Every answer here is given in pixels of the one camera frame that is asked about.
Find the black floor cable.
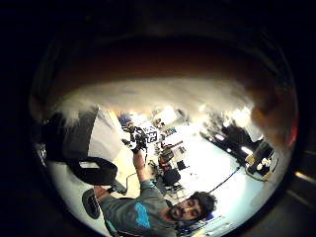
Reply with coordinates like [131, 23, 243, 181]
[207, 166, 242, 195]

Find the grey white partition panel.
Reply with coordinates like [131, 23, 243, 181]
[87, 107, 126, 162]

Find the dark desk with screens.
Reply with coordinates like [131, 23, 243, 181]
[200, 122, 256, 166]

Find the the person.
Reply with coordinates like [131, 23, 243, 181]
[98, 179, 219, 237]

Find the white marker cube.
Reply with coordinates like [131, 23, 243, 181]
[144, 129, 159, 144]

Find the wooden cart with white cups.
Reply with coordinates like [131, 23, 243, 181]
[244, 140, 280, 183]

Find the black glove cable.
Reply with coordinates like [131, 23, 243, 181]
[108, 171, 138, 196]

